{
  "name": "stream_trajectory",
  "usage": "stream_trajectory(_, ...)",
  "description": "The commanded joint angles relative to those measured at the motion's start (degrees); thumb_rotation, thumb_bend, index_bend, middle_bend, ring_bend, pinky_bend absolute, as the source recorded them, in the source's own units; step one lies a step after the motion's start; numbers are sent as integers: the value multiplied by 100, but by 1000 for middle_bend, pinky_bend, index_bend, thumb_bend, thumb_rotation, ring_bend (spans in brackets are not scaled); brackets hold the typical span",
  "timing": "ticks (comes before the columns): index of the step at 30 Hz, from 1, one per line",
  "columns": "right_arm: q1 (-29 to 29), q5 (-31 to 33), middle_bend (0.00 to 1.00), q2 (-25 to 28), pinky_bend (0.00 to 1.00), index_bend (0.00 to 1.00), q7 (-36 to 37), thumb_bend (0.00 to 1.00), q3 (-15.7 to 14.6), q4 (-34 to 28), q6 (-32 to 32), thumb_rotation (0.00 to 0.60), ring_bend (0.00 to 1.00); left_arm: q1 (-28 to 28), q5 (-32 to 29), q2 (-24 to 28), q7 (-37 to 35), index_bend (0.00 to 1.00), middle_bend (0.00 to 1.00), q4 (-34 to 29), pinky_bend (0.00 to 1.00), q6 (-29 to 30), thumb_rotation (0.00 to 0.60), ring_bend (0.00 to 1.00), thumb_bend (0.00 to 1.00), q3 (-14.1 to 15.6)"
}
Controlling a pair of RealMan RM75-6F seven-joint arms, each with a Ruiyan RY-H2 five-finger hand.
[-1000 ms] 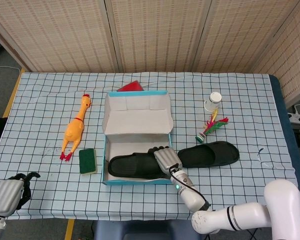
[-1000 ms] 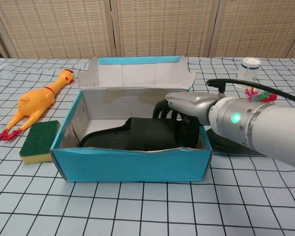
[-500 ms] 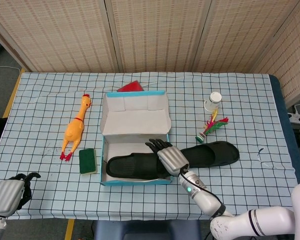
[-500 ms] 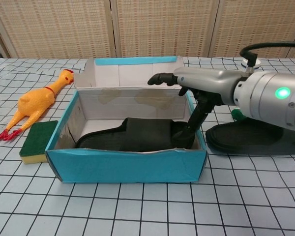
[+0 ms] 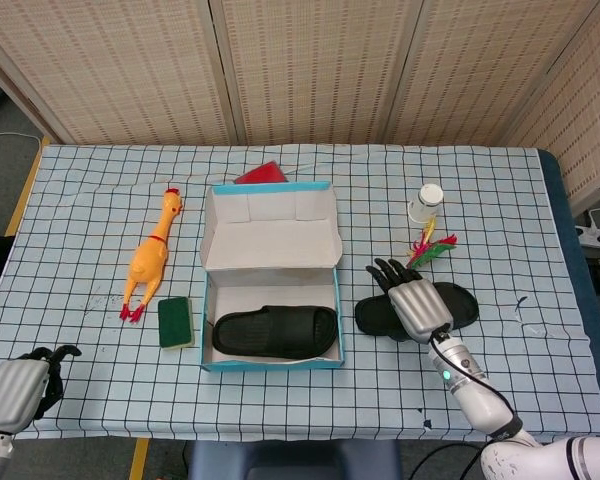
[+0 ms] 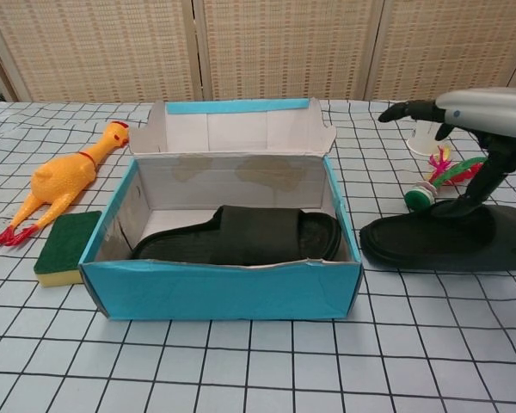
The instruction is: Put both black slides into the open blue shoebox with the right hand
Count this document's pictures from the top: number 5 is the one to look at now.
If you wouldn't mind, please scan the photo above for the green yellow sponge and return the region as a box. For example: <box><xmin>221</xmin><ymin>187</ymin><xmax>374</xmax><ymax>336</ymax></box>
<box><xmin>157</xmin><ymin>296</ymin><xmax>195</xmax><ymax>350</ymax></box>

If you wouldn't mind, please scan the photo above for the blue cardboard shoe box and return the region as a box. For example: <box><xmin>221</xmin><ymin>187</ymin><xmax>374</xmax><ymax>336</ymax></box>
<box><xmin>200</xmin><ymin>180</ymin><xmax>344</xmax><ymax>373</ymax></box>

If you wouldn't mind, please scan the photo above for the dark blue chair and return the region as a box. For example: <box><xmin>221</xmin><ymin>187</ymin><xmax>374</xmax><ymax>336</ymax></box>
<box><xmin>187</xmin><ymin>439</ymin><xmax>401</xmax><ymax>480</ymax></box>

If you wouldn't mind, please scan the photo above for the yellow rubber chicken toy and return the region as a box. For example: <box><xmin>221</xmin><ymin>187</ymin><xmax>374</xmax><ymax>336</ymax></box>
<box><xmin>119</xmin><ymin>187</ymin><xmax>185</xmax><ymax>324</ymax></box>

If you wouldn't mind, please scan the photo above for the dark blue padded table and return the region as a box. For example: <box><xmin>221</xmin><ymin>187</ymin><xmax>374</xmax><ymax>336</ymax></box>
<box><xmin>537</xmin><ymin>148</ymin><xmax>600</xmax><ymax>444</ymax></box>

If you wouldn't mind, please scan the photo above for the black rubber slipper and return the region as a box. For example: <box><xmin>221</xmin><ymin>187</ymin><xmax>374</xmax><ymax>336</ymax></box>
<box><xmin>212</xmin><ymin>304</ymin><xmax>339</xmax><ymax>360</ymax></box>
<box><xmin>354</xmin><ymin>282</ymin><xmax>480</xmax><ymax>341</ymax></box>

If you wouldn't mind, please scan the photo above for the woven wooden folding screen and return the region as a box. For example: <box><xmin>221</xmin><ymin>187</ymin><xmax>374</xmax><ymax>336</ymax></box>
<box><xmin>0</xmin><ymin>0</ymin><xmax>600</xmax><ymax>201</ymax></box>

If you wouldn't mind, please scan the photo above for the white floor cable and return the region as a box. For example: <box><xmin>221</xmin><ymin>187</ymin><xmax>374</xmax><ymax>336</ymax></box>
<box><xmin>0</xmin><ymin>131</ymin><xmax>44</xmax><ymax>151</ymax></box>

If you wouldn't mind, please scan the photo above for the blue checkered tablecloth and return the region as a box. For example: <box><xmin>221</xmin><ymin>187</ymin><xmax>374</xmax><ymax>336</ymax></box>
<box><xmin>0</xmin><ymin>143</ymin><xmax>600</xmax><ymax>441</ymax></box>

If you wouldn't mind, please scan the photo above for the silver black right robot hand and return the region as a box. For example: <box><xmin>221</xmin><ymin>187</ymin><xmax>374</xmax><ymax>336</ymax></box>
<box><xmin>365</xmin><ymin>257</ymin><xmax>454</xmax><ymax>345</ymax></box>

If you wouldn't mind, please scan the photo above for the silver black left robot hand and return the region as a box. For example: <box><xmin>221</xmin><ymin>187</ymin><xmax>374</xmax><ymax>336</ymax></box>
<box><xmin>0</xmin><ymin>344</ymin><xmax>83</xmax><ymax>441</ymax></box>

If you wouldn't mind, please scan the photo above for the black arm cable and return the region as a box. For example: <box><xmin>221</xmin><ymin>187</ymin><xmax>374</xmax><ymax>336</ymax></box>
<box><xmin>429</xmin><ymin>332</ymin><xmax>519</xmax><ymax>426</ymax></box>

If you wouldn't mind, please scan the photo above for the white paper cup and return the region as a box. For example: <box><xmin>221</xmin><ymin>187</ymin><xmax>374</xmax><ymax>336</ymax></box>
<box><xmin>406</xmin><ymin>183</ymin><xmax>444</xmax><ymax>225</ymax></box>

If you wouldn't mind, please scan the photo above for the red flat card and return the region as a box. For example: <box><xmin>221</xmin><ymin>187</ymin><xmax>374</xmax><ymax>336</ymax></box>
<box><xmin>232</xmin><ymin>159</ymin><xmax>287</xmax><ymax>185</ymax></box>

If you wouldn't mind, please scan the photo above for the colourful feather shuttlecock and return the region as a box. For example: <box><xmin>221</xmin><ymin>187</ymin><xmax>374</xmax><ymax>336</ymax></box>
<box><xmin>404</xmin><ymin>215</ymin><xmax>459</xmax><ymax>271</ymax></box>

